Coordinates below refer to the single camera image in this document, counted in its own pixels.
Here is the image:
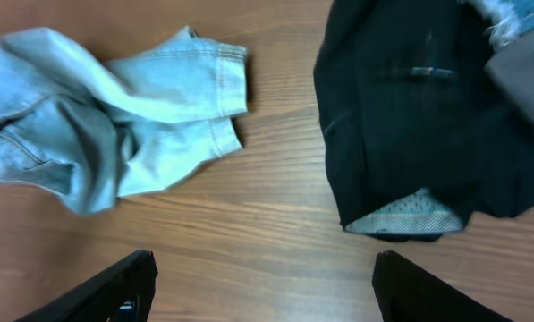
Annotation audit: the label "light blue denim shorts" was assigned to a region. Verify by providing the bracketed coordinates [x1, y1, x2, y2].
[0, 28, 247, 215]

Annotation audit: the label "grey cloth garment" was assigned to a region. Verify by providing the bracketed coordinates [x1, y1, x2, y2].
[486, 29, 534, 125]

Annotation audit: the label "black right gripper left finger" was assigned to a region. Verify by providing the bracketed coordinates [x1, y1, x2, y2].
[17, 250, 157, 322]

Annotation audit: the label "blue frayed denim jeans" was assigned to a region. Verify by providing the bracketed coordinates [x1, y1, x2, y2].
[460, 0, 534, 50]

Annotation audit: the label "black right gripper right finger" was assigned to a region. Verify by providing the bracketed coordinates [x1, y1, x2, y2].
[372, 250, 511, 322]

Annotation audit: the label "black garment with patterned lining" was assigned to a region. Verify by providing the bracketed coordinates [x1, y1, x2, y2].
[314, 0, 534, 242]

